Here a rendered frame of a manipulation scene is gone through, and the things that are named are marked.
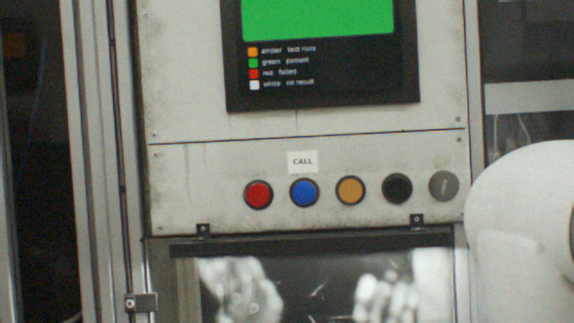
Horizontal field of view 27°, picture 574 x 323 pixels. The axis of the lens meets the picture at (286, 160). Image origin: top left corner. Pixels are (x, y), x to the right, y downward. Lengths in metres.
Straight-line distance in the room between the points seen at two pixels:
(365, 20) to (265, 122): 0.19
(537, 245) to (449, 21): 0.59
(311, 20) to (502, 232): 0.56
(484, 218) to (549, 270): 0.09
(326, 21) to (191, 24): 0.18
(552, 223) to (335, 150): 0.60
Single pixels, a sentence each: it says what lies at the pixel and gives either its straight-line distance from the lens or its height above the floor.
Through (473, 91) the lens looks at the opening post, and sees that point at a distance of 1.54.
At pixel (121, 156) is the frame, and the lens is 1.58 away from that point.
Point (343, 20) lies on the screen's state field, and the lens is 1.51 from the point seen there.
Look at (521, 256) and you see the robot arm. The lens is 1.00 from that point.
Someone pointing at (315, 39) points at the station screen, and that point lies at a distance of 1.51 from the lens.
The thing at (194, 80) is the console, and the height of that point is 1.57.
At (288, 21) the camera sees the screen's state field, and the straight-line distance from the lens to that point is 1.51.
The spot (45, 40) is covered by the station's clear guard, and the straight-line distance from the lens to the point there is 1.62.
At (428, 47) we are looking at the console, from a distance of 1.53.
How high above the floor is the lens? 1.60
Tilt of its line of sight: 5 degrees down
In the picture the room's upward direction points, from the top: 3 degrees counter-clockwise
